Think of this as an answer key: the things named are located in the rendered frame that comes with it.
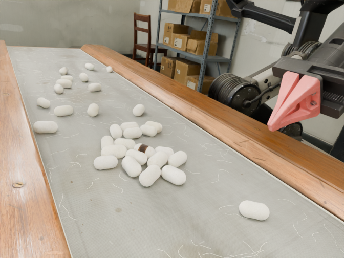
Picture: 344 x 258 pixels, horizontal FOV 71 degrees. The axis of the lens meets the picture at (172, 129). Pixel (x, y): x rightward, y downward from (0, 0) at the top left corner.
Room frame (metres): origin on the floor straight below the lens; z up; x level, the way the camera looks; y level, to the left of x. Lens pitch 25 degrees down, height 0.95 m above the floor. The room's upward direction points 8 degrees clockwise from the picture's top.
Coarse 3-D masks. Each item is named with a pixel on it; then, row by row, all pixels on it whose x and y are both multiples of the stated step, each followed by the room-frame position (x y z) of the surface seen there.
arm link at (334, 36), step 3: (342, 24) 0.40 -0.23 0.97; (339, 27) 0.40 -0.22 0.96; (342, 27) 0.39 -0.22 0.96; (336, 30) 0.39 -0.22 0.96; (339, 30) 0.38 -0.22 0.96; (342, 30) 0.38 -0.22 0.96; (333, 33) 0.39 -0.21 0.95; (336, 33) 0.38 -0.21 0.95; (339, 33) 0.38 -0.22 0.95; (342, 33) 0.37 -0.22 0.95; (330, 36) 0.39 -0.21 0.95; (333, 36) 0.38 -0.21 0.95; (336, 36) 0.37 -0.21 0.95; (339, 36) 0.37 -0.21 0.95; (342, 36) 0.37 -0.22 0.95; (327, 39) 0.38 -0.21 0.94; (333, 39) 0.37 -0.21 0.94; (336, 39) 0.37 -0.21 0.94; (339, 39) 0.37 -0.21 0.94; (342, 39) 0.36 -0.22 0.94; (336, 42) 0.37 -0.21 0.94; (339, 42) 0.37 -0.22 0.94; (342, 42) 0.36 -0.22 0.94
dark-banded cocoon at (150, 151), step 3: (138, 144) 0.32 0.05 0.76; (135, 147) 0.32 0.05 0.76; (138, 147) 0.32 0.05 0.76; (147, 147) 0.32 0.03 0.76; (150, 147) 0.32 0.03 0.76; (147, 150) 0.31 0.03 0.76; (150, 150) 0.31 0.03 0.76; (153, 150) 0.31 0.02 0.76; (147, 153) 0.31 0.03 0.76; (150, 153) 0.31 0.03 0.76; (153, 153) 0.31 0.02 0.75; (147, 156) 0.31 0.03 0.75; (150, 156) 0.31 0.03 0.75; (147, 159) 0.31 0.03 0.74
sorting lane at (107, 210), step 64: (64, 64) 0.84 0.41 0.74; (64, 128) 0.38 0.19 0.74; (192, 128) 0.45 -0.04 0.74; (64, 192) 0.22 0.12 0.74; (128, 192) 0.23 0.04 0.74; (192, 192) 0.25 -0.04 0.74; (256, 192) 0.27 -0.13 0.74; (128, 256) 0.15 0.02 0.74; (192, 256) 0.16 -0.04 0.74; (256, 256) 0.17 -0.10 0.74; (320, 256) 0.18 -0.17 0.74
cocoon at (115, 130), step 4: (116, 124) 0.38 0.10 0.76; (112, 128) 0.37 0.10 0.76; (116, 128) 0.37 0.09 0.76; (120, 128) 0.37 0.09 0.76; (112, 132) 0.36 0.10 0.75; (116, 132) 0.36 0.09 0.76; (120, 132) 0.36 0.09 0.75; (112, 136) 0.36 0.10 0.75; (116, 136) 0.36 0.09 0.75; (120, 136) 0.36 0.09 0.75
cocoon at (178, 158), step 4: (180, 152) 0.32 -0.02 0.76; (172, 156) 0.30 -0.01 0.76; (176, 156) 0.30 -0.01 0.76; (180, 156) 0.31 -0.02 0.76; (184, 156) 0.31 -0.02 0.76; (168, 160) 0.30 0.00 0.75; (172, 160) 0.30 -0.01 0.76; (176, 160) 0.30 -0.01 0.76; (180, 160) 0.30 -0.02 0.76; (184, 160) 0.31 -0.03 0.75; (172, 164) 0.30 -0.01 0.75; (176, 164) 0.30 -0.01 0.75; (180, 164) 0.30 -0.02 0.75
